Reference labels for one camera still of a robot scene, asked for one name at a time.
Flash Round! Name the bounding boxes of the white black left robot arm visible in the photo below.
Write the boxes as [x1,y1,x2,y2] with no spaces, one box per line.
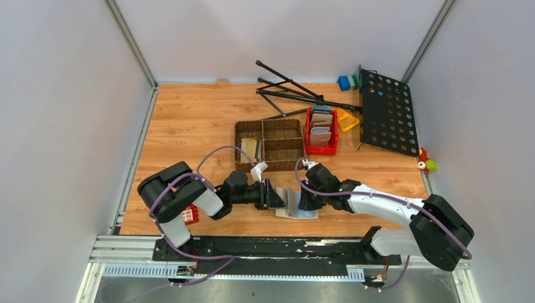
[137,162,286,261]

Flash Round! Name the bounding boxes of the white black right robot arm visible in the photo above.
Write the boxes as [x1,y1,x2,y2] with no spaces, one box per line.
[294,158,474,271]

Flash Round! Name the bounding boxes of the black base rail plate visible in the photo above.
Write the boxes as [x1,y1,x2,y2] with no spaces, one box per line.
[152,235,402,277]

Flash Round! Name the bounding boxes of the yellow transparent tray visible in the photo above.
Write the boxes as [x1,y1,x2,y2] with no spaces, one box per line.
[335,108,360,132]

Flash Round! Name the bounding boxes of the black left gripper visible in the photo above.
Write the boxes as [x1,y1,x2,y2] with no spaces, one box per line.
[232,179,290,211]

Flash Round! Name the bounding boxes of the blue green toy block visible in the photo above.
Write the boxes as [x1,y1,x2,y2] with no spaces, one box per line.
[337,74,360,92]

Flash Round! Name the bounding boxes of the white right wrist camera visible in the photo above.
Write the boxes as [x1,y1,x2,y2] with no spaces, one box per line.
[301,158,318,170]

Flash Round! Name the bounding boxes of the brown wicker divided basket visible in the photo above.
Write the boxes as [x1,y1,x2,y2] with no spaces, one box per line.
[234,119,306,172]

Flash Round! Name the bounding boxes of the red plastic bin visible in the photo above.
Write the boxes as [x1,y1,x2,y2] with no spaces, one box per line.
[305,105,339,156]

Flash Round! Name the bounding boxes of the card holders in red bin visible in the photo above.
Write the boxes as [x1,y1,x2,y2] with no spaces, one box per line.
[309,105,333,146]

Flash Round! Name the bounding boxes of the black folding music stand legs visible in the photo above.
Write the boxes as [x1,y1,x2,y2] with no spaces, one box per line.
[255,60,363,119]

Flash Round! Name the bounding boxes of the white card holder wallet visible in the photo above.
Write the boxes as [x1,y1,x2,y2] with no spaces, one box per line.
[275,187,319,220]

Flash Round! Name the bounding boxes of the black perforated music stand desk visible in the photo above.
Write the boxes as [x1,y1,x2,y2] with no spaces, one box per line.
[358,68,420,157]

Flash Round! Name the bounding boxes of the gold credit cards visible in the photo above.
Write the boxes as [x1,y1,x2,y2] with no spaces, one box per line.
[240,138,262,163]

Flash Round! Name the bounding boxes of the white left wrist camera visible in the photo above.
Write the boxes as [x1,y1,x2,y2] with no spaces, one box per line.
[250,161,268,183]

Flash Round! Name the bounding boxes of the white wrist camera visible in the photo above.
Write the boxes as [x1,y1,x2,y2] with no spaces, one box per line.
[301,158,318,170]
[250,161,268,183]

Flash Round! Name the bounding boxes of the red white toy block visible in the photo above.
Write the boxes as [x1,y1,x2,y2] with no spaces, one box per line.
[181,205,199,225]

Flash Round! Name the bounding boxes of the red green small toy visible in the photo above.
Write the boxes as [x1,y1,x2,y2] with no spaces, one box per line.
[418,148,437,175]

